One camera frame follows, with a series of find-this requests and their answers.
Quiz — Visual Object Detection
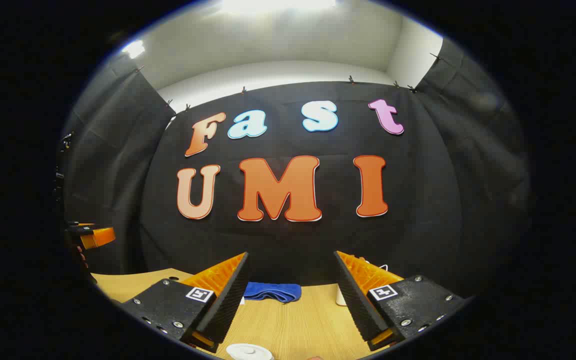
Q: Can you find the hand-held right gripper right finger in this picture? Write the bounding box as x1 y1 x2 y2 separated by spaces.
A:
333 250 469 352

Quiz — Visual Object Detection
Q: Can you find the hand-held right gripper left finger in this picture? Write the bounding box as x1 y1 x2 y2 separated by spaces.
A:
118 251 251 354

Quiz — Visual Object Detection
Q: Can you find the white teacup lid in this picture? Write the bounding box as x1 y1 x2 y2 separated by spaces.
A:
225 343 275 360

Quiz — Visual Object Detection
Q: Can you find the blue towel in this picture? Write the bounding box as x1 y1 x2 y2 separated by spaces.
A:
243 281 303 304

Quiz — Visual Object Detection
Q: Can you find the small ceiling light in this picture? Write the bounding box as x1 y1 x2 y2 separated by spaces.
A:
120 40 146 60

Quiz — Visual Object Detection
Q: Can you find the white toaster cable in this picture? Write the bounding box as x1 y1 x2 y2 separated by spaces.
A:
363 256 390 272

